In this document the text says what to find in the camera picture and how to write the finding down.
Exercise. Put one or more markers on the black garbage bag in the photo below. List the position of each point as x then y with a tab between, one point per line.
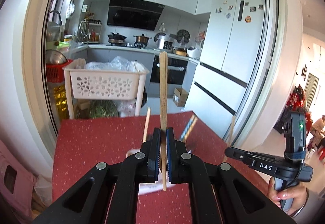
144	98

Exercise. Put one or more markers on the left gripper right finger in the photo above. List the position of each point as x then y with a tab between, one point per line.
175	148

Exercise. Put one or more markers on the cardboard box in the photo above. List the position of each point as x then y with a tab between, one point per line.
180	96

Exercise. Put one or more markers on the metal bowl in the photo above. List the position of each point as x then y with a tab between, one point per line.
54	57

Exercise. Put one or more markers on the green vegetables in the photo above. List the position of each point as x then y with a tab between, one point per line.
102	109

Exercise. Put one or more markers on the red plastic basket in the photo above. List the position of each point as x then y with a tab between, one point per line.
55	73

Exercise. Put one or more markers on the golden cooking pot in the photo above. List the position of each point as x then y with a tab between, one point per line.
142	39

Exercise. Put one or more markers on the black built-in oven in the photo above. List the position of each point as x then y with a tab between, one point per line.
176	70

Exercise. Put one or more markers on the plain wooden chopstick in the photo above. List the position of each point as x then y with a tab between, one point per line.
145	132
163	116
229	138

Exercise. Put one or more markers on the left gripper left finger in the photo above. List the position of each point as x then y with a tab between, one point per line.
154	156

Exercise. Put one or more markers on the person right hand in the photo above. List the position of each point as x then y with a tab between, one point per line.
298	194

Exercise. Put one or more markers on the black wok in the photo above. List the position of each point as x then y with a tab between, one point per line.
116	39

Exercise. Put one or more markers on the pink utensil holder caddy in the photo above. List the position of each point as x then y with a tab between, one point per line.
147	186

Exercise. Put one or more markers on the black range hood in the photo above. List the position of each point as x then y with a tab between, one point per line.
138	14

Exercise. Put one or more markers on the pink plastic stool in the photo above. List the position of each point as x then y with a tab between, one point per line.
16	183

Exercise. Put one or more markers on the blue patterned wooden chopstick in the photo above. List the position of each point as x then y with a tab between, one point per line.
188	129

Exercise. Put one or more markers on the white flower pattern basket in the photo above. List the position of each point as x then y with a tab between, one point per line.
81	83

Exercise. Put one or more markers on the white refrigerator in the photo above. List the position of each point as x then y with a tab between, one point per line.
227	61

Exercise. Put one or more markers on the white rice cooker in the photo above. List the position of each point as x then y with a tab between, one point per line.
165	43

